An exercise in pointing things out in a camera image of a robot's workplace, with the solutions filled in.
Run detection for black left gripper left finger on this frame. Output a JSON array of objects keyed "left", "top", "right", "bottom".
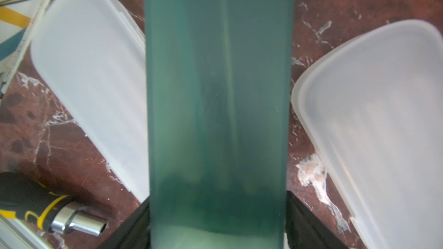
[{"left": 98, "top": 198, "right": 151, "bottom": 249}]

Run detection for clear pencil case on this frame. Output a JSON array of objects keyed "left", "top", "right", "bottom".
[
  {"left": 291, "top": 20, "right": 443, "bottom": 249},
  {"left": 31, "top": 0, "right": 150, "bottom": 201}
]

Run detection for green pencil case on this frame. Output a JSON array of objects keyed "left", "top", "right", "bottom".
[{"left": 144, "top": 0, "right": 294, "bottom": 249}]

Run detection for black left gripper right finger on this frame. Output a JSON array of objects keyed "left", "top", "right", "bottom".
[{"left": 285, "top": 191, "right": 347, "bottom": 249}]

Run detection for black yellow screwdriver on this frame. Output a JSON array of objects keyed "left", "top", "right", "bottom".
[{"left": 1, "top": 171, "right": 108, "bottom": 236}]

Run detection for clear pencil case far left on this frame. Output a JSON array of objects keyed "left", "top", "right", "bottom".
[{"left": 31, "top": 0, "right": 150, "bottom": 201}]

